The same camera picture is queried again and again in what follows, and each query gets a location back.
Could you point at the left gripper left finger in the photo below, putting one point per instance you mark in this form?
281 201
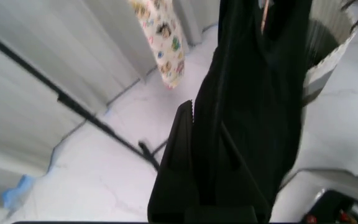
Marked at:
176 186

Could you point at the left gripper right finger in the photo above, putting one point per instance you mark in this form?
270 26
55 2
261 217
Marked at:
238 199

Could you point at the black garment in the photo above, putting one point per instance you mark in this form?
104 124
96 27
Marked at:
253 93

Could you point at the cream printed garment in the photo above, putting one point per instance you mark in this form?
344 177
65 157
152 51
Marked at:
166 46

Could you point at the pink clothes hanger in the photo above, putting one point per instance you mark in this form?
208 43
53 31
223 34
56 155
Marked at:
264 18

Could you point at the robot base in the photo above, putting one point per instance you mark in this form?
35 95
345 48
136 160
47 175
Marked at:
322 183

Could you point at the black clothes rack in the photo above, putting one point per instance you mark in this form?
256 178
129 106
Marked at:
73 104

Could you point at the white laundry basket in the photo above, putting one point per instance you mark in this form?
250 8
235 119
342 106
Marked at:
331 59

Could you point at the white curtain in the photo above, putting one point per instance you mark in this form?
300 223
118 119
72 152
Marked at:
42 37

